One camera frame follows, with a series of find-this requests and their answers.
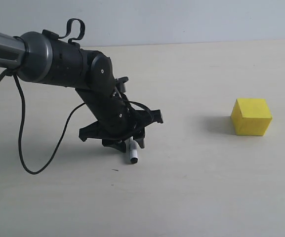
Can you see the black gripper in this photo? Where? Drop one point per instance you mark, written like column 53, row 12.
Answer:
column 135, row 130

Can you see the black and white marker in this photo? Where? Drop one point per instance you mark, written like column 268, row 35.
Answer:
column 133, row 154

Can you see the yellow cube block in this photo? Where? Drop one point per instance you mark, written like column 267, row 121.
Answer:
column 251, row 116

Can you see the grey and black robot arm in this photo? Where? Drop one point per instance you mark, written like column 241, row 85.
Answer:
column 43, row 58

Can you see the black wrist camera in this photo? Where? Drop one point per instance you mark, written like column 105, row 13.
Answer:
column 120, row 84

